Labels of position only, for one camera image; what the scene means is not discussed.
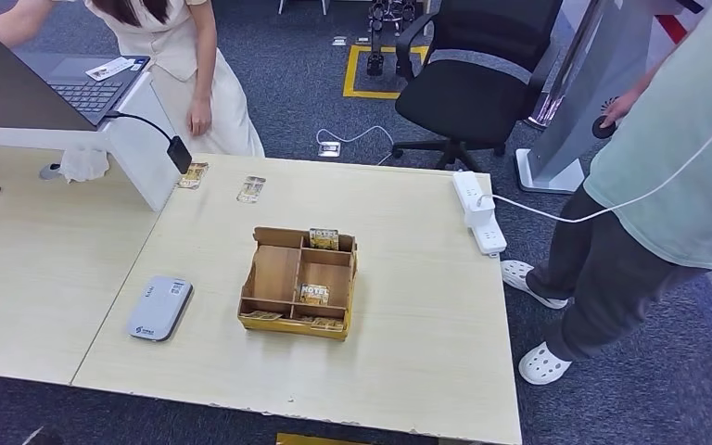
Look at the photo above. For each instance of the white raised counter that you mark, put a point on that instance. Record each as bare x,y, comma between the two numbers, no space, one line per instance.
141,166

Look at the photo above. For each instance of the gold hotel key card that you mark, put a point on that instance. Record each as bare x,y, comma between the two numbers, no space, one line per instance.
261,316
323,239
192,176
251,189
328,325
314,295

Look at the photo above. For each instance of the person's left hand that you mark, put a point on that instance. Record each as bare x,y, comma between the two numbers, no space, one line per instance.
198,120

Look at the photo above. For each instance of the person's right hand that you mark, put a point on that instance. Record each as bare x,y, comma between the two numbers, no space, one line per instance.
620,107

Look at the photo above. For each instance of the black office chair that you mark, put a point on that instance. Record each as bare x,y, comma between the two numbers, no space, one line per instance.
466,98

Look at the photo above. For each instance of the silver standing kiosk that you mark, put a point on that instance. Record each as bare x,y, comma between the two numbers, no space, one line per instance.
601,55

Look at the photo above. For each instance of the person's right forearm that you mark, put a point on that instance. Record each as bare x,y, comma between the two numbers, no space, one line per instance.
654,73
15,24

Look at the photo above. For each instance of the white crumpled tissue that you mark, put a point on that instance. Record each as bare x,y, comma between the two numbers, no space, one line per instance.
82,164

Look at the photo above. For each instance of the white ID card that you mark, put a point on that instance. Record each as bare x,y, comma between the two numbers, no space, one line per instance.
109,69

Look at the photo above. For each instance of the grey laptop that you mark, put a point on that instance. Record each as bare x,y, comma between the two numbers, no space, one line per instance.
0,92

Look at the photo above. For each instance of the black wheeled machine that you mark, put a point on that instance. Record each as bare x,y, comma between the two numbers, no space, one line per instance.
374,61

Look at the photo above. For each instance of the white plug adapter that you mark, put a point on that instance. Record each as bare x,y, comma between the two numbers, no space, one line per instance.
477,215

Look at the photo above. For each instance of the black round disc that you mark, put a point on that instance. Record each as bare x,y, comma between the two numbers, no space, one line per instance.
601,131

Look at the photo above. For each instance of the person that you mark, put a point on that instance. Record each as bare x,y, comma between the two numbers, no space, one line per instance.
669,153
172,43

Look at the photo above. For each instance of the white clog shoe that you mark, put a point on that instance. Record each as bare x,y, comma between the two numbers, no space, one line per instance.
531,285
543,364

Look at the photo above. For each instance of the person's left forearm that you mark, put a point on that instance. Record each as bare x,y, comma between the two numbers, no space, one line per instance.
202,55

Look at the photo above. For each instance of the yellow floor tape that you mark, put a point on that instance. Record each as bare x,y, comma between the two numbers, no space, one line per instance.
313,440

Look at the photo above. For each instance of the metal floor socket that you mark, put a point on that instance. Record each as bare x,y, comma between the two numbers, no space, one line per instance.
329,149

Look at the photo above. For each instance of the wooden card organizer box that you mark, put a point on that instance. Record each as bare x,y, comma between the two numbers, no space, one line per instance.
276,273

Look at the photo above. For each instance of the grey card reader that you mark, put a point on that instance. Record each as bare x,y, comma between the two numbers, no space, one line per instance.
158,307

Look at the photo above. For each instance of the white power strip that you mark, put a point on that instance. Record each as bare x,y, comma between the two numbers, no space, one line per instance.
491,238

